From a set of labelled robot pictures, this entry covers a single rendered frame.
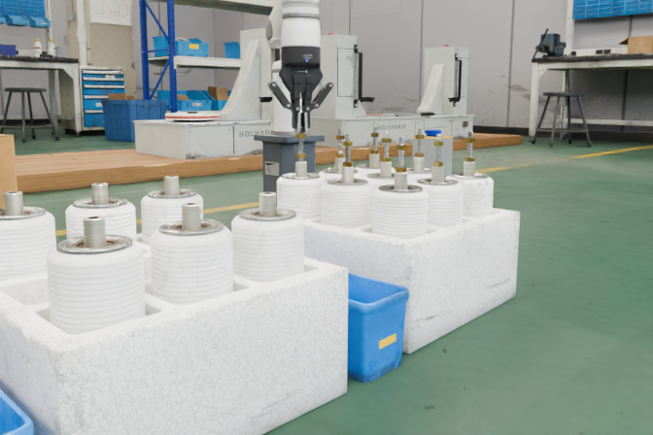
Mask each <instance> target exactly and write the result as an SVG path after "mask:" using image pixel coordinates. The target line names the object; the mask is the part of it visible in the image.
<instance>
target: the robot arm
mask: <svg viewBox="0 0 653 435"><path fill-rule="evenodd" d="M319 19H320V0H277V2H276V4H275V6H274V8H273V10H272V12H271V14H270V16H269V18H268V21H267V24H266V28H265V39H266V42H267V43H268V45H269V48H270V49H281V60H279V61H276V62H274V63H273V65H272V82H270V83H268V87H269V88H270V90H271V91H272V93H273V101H271V102H270V114H271V135H276V136H296V134H298V132H300V131H301V127H303V134H306V132H307V131H308V129H309V128H310V112H311V111H312V110H314V109H318V108H319V107H320V106H321V104H322V103H323V102H324V100H325V99H326V97H327V95H328V94H329V92H330V91H331V90H332V88H333V83H329V82H328V81H327V80H326V79H324V78H323V73H322V71H321V29H320V21H319ZM318 84H320V86H319V89H320V91H319V92H318V94H317V95H316V97H315V98H314V99H313V101H312V102H311V100H312V92H313V91H314V90H315V88H316V87H317V85H318Z"/></svg>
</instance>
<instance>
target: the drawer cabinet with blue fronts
mask: <svg viewBox="0 0 653 435"><path fill-rule="evenodd" d="M78 73H79V91H80V108H81V126H82V131H79V132H80V133H79V135H82V136H98V135H105V128H104V117H103V105H102V104H101V99H108V94H107V93H125V73H124V68H115V67H88V66H78ZM58 77H59V94H60V111H61V115H62V116H73V115H74V109H73V91H72V78H71V77H70V76H69V75H68V74H67V72H66V71H65V70H58ZM61 126H62V128H65V134H70V135H78V133H77V132H78V131H75V125H74V120H69V119H62V120H61Z"/></svg>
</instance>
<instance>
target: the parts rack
mask: <svg viewBox="0 0 653 435"><path fill-rule="evenodd" d="M147 1H151V2H158V3H167V21H168V36H167V35H166V33H165V31H164V30H163V28H162V26H161V25H160V23H159V22H158V20H157V18H156V17H155V14H154V13H153V11H152V9H151V8H150V6H149V4H148V3H147ZM276 2H277V0H139V6H140V29H141V53H142V78H143V100H152V98H153V96H154V94H155V92H156V90H157V88H158V86H159V84H160V82H161V80H162V78H163V75H164V73H165V71H166V69H167V67H169V80H170V106H166V108H170V109H171V111H166V114H168V113H186V112H180V111H178V106H177V75H176V69H177V68H199V69H224V70H240V68H241V59H230V58H213V57H195V56H178V55H176V44H175V14H174V4H175V5H184V6H192V7H199V8H208V9H216V10H225V11H233V12H240V13H249V14H257V15H266V16H270V14H271V12H272V10H273V8H274V6H275V4H276ZM146 6H147V8H148V10H149V11H150V13H151V15H152V16H153V18H154V20H155V22H156V24H157V25H158V27H159V28H160V30H161V32H162V33H163V35H164V37H165V38H166V40H167V42H168V49H163V50H148V34H147V9H146ZM167 50H169V52H168V53H169V56H164V57H153V58H148V52H157V51H167ZM149 66H151V67H164V69H163V71H162V73H161V75H160V78H159V80H158V82H157V84H156V86H155V89H154V91H153V92H152V94H151V96H150V85H149Z"/></svg>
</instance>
